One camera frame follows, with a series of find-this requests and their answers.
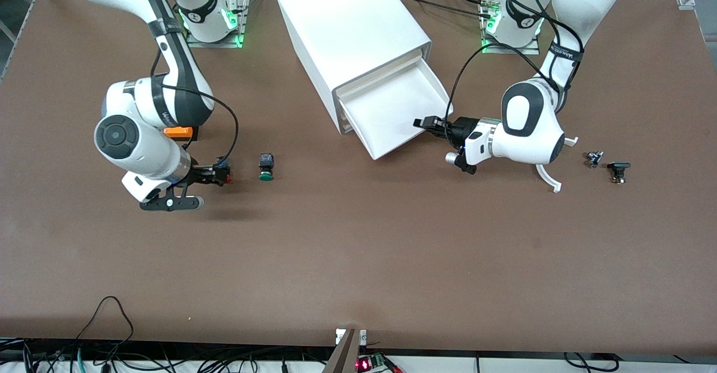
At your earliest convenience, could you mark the circuit board with red display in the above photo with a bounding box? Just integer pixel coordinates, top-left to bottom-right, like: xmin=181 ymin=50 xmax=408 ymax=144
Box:
xmin=356 ymin=352 xmax=403 ymax=373

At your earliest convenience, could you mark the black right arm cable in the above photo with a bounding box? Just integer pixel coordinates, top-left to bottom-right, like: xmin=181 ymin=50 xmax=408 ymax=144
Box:
xmin=150 ymin=48 xmax=239 ymax=167

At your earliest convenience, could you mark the white semicircular plastic clamp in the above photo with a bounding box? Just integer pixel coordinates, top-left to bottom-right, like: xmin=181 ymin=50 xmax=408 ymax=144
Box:
xmin=535 ymin=137 xmax=579 ymax=193

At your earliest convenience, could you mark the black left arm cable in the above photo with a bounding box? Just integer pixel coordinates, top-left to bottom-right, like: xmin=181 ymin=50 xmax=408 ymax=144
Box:
xmin=445 ymin=0 xmax=586 ymax=138

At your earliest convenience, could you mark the brown camera mount beam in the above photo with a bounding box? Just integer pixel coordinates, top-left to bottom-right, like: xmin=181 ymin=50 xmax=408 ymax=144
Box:
xmin=322 ymin=328 xmax=362 ymax=373

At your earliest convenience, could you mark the black cable behind cabinet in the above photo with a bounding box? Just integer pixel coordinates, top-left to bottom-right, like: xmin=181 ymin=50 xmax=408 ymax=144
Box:
xmin=395 ymin=0 xmax=493 ymax=18

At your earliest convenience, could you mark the black looped cable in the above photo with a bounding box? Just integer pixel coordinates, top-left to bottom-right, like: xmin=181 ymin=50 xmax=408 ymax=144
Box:
xmin=76 ymin=296 xmax=135 ymax=357

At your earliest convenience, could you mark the white drawer cabinet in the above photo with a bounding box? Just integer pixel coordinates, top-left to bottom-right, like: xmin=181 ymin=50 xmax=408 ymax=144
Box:
xmin=274 ymin=0 xmax=433 ymax=136

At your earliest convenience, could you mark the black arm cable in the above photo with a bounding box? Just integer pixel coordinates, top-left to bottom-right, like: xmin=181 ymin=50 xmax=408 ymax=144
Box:
xmin=445 ymin=0 xmax=586 ymax=138
xmin=150 ymin=48 xmax=239 ymax=167

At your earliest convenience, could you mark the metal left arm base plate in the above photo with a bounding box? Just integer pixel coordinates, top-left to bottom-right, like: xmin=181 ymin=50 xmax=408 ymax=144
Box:
xmin=480 ymin=0 xmax=542 ymax=55

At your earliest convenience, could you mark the red push button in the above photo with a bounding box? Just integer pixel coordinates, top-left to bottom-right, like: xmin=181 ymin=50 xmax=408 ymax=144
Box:
xmin=216 ymin=157 xmax=235 ymax=187

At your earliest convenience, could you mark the black switch contact block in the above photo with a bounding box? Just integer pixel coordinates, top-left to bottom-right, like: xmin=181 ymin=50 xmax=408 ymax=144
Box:
xmin=607 ymin=162 xmax=631 ymax=185

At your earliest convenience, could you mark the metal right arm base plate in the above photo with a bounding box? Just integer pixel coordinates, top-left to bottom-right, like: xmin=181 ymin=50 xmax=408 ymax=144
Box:
xmin=185 ymin=0 xmax=250 ymax=49

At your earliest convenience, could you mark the white plastic drawer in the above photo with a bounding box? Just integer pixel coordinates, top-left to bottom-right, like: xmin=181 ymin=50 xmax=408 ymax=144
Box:
xmin=340 ymin=59 xmax=454 ymax=161

